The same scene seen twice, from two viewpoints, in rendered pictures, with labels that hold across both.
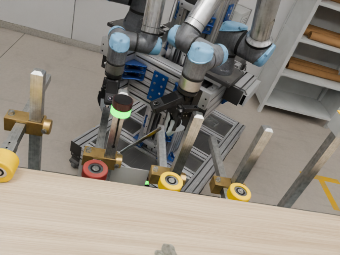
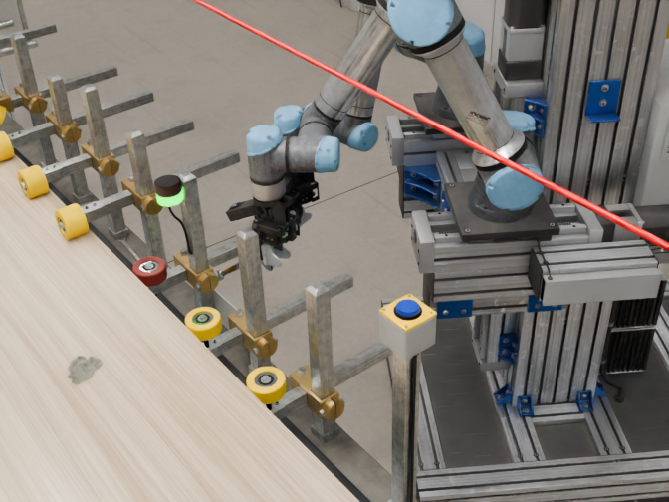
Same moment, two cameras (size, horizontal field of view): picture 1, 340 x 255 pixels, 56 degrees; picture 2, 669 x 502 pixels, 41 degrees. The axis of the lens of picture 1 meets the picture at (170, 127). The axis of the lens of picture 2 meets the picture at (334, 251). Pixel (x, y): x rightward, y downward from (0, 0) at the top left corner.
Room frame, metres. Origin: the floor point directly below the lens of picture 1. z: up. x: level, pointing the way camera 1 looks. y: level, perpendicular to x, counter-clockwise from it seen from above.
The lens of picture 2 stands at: (0.48, -1.57, 2.17)
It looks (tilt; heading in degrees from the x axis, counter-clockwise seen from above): 36 degrees down; 68
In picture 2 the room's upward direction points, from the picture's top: 2 degrees counter-clockwise
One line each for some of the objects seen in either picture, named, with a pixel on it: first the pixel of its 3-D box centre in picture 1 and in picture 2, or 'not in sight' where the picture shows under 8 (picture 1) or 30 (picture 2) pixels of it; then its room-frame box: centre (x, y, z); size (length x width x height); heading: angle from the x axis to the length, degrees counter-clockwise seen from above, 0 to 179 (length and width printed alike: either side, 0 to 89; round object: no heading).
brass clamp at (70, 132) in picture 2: not in sight; (63, 126); (0.63, 0.92, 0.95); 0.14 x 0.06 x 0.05; 105
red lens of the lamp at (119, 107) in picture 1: (122, 102); (167, 185); (0.78, 0.16, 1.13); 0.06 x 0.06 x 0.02
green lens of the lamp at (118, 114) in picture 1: (121, 109); (169, 195); (0.78, 0.16, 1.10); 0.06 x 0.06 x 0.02
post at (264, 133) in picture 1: (240, 175); (322, 376); (0.95, -0.32, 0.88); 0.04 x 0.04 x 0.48; 15
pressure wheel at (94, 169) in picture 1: (93, 179); (152, 283); (0.71, 0.18, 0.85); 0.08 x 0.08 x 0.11
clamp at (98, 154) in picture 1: (102, 159); (195, 271); (0.82, 0.19, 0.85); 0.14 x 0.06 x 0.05; 105
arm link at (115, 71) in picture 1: (114, 67); not in sight; (1.12, 0.29, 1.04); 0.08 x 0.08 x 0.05
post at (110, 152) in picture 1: (111, 149); (198, 258); (0.82, 0.17, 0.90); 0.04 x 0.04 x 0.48; 15
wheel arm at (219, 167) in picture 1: (219, 170); (342, 373); (1.02, -0.26, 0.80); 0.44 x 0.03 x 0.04; 15
